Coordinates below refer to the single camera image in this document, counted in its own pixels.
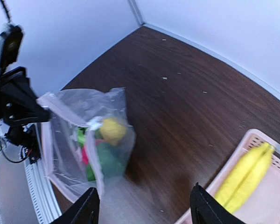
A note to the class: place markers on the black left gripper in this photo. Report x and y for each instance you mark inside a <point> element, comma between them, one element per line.
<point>18,103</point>

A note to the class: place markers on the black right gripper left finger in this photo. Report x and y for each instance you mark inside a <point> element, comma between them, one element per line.
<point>84,211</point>

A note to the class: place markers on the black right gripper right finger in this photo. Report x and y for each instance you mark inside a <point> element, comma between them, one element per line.
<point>206,210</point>

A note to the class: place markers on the yellow toy banana bunch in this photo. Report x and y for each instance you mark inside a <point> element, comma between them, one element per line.
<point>245,177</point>

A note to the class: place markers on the red toy apple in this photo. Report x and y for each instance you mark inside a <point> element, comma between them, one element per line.
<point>84,156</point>

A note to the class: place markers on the green toy bell pepper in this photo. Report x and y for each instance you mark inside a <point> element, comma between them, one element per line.
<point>109,157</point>

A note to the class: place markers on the pink perforated plastic basket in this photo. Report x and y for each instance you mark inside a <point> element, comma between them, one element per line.
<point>263,204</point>

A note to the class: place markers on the green toy watermelon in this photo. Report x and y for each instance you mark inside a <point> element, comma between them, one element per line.
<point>81,134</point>

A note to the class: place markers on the clear zip top bag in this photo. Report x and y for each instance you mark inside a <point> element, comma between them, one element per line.
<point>87,142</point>

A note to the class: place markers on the yellow toy pear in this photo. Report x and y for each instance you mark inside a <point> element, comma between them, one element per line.
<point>112,131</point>

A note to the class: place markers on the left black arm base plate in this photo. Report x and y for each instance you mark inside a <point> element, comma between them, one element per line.
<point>28,140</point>

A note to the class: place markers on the front aluminium rail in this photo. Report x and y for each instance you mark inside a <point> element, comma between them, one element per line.
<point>43,197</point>

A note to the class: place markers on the left aluminium frame post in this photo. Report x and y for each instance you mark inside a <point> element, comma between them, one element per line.
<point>136,12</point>

